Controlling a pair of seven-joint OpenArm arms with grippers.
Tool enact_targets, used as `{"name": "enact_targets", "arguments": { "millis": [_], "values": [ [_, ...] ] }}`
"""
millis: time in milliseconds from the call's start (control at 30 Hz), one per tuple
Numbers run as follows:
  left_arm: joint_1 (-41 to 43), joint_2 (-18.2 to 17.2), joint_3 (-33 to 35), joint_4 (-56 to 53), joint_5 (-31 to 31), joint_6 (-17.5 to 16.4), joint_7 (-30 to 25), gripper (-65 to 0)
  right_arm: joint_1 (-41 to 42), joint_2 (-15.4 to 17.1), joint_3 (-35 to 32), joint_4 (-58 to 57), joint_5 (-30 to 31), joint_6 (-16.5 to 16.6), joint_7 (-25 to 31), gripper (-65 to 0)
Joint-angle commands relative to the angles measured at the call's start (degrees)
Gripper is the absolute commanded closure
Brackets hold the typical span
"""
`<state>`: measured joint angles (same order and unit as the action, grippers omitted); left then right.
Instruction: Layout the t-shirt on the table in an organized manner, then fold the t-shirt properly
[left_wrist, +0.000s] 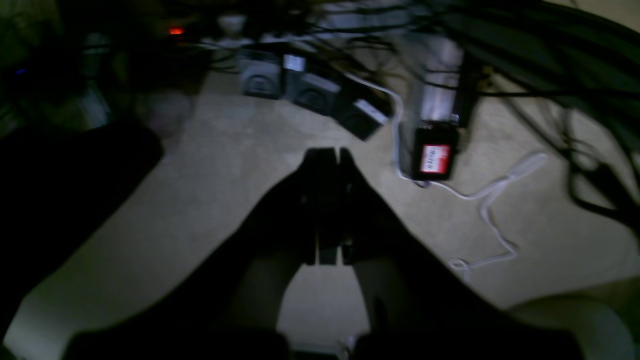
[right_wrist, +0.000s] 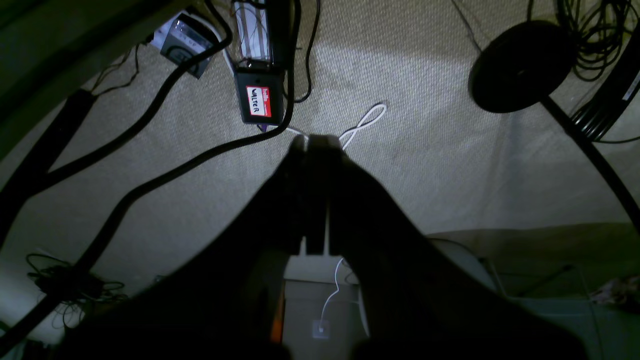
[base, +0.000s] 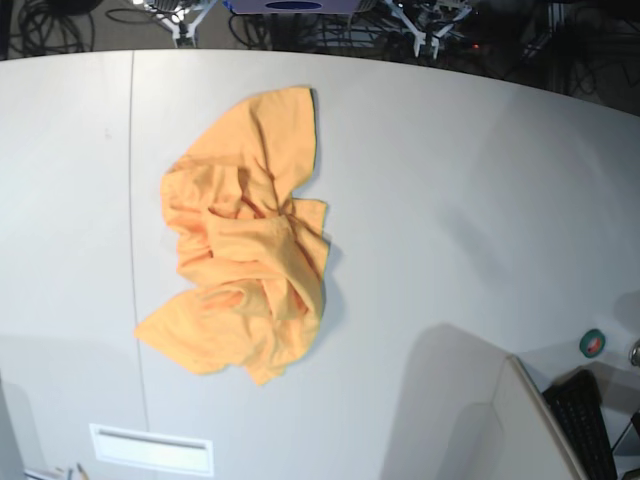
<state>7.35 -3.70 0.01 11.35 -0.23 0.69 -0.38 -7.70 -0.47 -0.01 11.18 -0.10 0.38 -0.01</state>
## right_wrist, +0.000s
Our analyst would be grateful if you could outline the black power adapter with label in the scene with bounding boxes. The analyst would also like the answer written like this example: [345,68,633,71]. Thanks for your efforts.
[234,67,285,126]

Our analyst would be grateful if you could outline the grey electronic box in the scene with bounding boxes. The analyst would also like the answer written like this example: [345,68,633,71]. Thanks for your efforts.
[151,12,219,66]

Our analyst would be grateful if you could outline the coiled black cable bundle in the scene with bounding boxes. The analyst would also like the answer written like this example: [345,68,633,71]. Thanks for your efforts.
[555,0,640,143]

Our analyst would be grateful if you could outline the black round stand base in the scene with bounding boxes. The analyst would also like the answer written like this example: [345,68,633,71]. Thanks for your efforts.
[468,20,578,114]

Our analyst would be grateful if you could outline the thick black cable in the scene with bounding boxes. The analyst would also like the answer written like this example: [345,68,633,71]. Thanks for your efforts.
[0,0,302,351]

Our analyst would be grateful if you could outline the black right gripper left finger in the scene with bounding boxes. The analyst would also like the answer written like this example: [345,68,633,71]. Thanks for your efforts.
[65,136,305,360]

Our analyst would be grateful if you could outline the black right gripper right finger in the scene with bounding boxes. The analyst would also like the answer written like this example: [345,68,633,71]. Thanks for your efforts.
[306,135,586,360]

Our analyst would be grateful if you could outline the white looped cable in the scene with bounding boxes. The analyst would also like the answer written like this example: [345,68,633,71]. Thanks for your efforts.
[339,102,388,151]

